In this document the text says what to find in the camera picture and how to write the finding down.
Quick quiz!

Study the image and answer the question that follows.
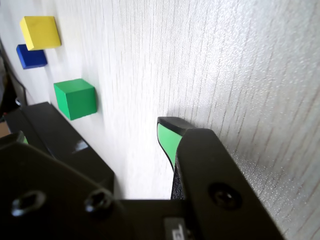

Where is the green wooden cube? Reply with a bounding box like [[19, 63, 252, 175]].
[[53, 78, 98, 121]]

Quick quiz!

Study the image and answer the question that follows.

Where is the yellow wooden cube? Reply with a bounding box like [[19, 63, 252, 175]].
[[19, 15, 62, 52]]

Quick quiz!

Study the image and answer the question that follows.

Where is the blue wooden cube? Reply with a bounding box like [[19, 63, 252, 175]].
[[15, 43, 48, 70]]

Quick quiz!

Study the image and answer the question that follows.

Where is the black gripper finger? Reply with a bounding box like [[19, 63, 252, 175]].
[[0, 131, 126, 240], [156, 116, 287, 240]]

